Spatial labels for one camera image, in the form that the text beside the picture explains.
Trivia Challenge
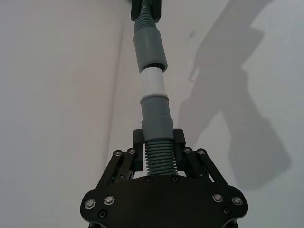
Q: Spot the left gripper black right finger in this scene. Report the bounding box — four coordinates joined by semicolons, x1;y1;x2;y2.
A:
173;129;225;185

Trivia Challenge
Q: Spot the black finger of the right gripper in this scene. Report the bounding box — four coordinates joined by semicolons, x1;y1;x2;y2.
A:
151;0;163;23
130;0;143;20

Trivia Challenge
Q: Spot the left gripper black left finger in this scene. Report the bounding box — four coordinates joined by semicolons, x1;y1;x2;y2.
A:
101;129;146;189

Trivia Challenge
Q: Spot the grey corrugated hose stepped cuff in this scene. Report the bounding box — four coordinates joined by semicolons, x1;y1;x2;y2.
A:
139;94;179;177

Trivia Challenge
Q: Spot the grey corrugated hose smooth cuff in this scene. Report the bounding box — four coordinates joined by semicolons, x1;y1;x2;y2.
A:
133;0;168;73

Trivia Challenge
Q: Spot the white plastic pipe connector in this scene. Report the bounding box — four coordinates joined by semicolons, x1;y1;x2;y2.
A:
139;67;165;97

